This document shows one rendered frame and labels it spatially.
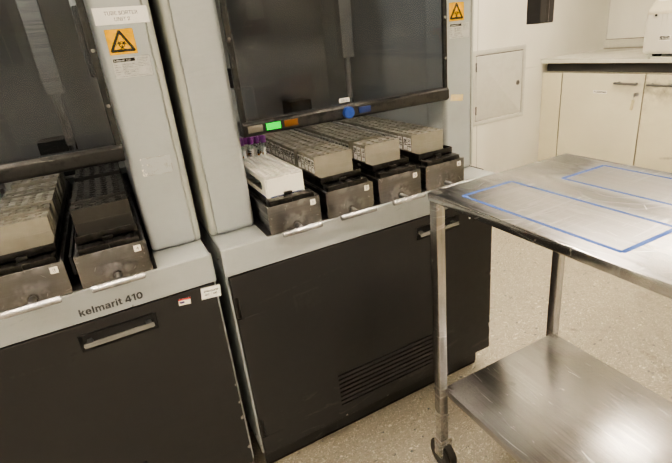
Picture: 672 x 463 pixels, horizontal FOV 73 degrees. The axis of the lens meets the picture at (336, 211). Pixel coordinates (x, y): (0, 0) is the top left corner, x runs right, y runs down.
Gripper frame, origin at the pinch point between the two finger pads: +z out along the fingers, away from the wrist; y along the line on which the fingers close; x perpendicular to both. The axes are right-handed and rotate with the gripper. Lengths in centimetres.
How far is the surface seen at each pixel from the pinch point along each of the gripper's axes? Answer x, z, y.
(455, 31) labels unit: 81, 4, 18
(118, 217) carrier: 43, 34, -69
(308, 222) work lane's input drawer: 52, 44, -29
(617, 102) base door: 200, 53, 154
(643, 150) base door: 183, 78, 161
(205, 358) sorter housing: 40, 71, -57
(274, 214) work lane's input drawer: 49, 40, -36
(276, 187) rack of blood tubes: 53, 35, -35
